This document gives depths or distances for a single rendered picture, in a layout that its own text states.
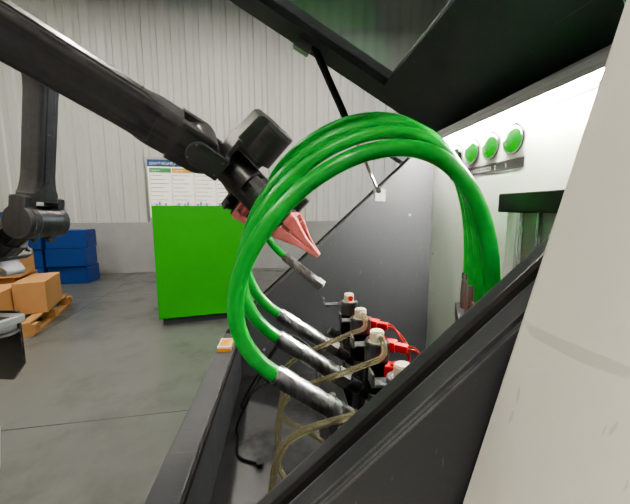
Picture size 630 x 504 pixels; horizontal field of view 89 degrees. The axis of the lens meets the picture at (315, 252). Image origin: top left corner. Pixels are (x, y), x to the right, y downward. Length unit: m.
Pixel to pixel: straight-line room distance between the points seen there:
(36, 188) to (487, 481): 0.95
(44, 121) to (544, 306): 0.97
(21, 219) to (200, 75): 6.64
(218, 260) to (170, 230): 0.59
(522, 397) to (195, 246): 3.62
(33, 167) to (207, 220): 2.83
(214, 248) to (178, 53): 4.74
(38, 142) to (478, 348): 0.94
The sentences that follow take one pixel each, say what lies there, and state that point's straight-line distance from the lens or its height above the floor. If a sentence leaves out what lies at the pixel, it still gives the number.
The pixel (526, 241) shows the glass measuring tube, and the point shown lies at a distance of 0.56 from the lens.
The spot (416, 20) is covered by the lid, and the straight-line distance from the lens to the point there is 0.69.
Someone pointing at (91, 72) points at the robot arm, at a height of 1.42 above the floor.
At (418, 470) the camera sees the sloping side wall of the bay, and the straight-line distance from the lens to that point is 0.22.
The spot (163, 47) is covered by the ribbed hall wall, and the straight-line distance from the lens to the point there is 7.69.
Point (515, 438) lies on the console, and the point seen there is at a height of 1.16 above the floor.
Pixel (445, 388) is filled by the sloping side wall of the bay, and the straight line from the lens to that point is 0.20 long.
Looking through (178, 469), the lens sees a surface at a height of 0.95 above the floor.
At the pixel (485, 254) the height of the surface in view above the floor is 1.23.
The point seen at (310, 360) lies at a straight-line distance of 0.37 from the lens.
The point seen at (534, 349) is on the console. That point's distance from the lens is 0.19.
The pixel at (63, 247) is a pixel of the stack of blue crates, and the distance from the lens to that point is 6.80.
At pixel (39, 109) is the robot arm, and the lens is 0.99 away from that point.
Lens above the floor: 1.27
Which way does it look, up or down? 8 degrees down
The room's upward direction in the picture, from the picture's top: straight up
